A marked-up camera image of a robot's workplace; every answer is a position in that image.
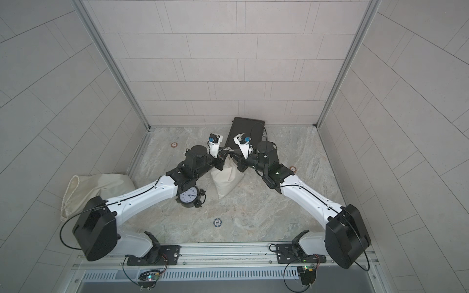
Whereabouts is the white cloth soil bag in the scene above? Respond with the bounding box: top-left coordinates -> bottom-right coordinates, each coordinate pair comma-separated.
210,156 -> 244,199

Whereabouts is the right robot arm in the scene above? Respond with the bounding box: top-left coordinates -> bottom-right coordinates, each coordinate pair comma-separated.
233,134 -> 371,269

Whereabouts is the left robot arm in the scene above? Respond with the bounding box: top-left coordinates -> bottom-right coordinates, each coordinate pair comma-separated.
72,145 -> 229,264

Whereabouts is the black ribbed briefcase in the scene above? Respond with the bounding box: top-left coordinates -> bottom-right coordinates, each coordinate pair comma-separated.
224,117 -> 265,150

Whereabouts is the black alarm clock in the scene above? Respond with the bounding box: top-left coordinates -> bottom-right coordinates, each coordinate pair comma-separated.
176,186 -> 206,208

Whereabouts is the blue poker chip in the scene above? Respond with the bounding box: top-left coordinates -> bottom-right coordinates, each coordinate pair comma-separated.
213,218 -> 222,227

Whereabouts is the ventilation grille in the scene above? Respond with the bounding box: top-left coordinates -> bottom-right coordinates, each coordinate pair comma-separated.
82,267 -> 299,283

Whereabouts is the right circuit board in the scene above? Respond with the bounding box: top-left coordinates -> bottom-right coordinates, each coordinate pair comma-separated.
297,266 -> 317,286

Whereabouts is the circuit board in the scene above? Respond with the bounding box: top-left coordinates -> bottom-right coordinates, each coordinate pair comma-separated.
297,266 -> 317,286
138,269 -> 161,288

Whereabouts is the left circuit board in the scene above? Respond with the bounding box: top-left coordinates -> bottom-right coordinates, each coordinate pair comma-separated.
138,269 -> 161,288

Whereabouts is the left corner aluminium profile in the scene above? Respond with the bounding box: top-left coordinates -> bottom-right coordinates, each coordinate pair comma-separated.
71,0 -> 151,131

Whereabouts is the corner aluminium profile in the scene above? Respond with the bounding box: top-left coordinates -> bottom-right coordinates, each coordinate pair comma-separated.
71,0 -> 151,131
315,0 -> 381,129

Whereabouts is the right corner aluminium profile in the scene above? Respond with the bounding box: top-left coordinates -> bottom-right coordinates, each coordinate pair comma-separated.
315,0 -> 381,129

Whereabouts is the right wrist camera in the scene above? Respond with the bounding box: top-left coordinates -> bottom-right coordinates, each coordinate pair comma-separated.
233,133 -> 254,159

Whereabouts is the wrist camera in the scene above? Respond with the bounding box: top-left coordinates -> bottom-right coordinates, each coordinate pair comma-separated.
233,133 -> 254,159
207,133 -> 223,158

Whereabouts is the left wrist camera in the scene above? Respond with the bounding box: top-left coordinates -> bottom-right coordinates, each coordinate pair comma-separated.
207,133 -> 223,158

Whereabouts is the aluminium mounting rail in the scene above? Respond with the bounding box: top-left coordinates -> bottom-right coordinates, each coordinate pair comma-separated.
72,242 -> 379,269

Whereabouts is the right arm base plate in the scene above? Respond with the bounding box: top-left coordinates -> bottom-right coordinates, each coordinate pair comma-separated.
269,230 -> 327,264

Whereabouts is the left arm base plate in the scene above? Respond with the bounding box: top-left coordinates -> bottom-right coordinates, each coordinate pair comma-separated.
127,231 -> 181,266

